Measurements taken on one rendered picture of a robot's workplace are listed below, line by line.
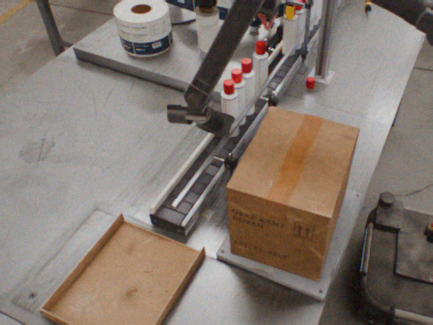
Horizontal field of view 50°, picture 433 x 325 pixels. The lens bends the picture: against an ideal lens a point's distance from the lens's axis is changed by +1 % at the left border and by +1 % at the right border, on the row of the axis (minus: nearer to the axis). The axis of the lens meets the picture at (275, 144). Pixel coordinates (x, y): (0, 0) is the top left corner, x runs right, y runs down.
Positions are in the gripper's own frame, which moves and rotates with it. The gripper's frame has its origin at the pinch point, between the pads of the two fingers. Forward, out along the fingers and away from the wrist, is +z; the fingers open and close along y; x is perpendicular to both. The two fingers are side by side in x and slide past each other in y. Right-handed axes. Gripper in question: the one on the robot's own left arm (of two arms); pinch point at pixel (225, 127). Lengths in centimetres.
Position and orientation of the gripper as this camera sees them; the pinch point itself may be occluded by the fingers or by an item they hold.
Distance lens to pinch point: 142.1
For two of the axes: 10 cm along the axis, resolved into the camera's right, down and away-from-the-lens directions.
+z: 2.3, 1.6, 9.6
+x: -3.4, 9.4, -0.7
